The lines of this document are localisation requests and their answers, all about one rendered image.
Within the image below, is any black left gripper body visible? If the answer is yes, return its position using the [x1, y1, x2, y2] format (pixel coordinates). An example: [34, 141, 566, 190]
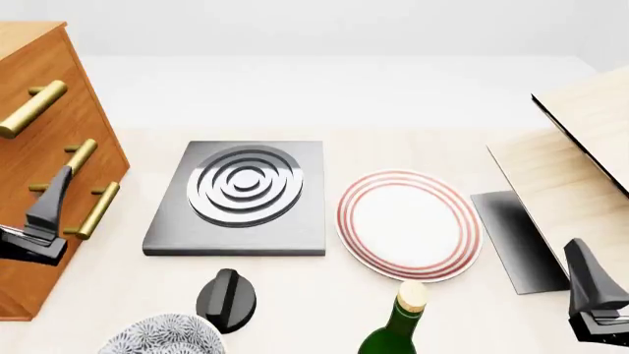
[0, 223, 69, 266]

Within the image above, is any pale wooden rack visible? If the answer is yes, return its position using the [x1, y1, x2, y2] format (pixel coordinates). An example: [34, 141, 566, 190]
[486, 65, 629, 285]

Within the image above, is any smallest brass bar handle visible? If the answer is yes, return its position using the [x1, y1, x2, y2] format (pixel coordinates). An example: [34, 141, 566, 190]
[62, 180, 122, 242]

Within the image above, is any wooden cabinet with drawers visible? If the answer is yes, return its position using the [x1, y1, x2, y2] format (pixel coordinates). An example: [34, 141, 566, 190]
[0, 21, 131, 322]

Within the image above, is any white plate with red rings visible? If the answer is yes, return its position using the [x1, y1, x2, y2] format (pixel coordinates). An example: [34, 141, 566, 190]
[335, 168, 485, 284]

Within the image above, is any grey patterned bowl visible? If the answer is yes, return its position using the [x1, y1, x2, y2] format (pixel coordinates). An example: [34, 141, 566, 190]
[96, 313, 228, 354]

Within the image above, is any mid-size brass bar handle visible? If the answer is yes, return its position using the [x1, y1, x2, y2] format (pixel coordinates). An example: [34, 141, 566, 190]
[28, 138, 99, 193]

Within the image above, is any flat black stove plate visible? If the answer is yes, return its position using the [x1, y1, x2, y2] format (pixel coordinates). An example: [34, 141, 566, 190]
[142, 139, 328, 259]

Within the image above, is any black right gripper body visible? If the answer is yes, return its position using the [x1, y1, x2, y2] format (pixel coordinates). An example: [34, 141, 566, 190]
[568, 307, 629, 348]

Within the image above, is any wooden drawer, smallest brass handle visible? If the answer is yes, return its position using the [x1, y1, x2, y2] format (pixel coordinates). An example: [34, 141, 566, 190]
[29, 134, 131, 319]

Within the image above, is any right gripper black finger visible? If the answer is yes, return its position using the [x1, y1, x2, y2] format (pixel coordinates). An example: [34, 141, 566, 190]
[562, 237, 624, 317]

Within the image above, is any wooden drawer, largest brass handle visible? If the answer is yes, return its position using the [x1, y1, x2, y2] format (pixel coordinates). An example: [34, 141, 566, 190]
[0, 30, 98, 207]

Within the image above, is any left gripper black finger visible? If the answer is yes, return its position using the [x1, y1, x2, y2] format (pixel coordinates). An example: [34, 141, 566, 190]
[24, 165, 75, 246]

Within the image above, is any largest brass bar handle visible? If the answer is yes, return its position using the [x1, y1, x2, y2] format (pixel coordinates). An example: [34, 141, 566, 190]
[0, 80, 69, 141]

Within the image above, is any green wine bottle with cork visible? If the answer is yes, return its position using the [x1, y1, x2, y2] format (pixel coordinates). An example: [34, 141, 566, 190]
[356, 279, 429, 354]

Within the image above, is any wooden drawer, mid-size brass handle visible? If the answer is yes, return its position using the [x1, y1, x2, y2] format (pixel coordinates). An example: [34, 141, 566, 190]
[0, 94, 116, 237]

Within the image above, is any round black stove knob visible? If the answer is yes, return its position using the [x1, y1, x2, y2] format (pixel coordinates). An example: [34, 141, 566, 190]
[195, 267, 258, 335]

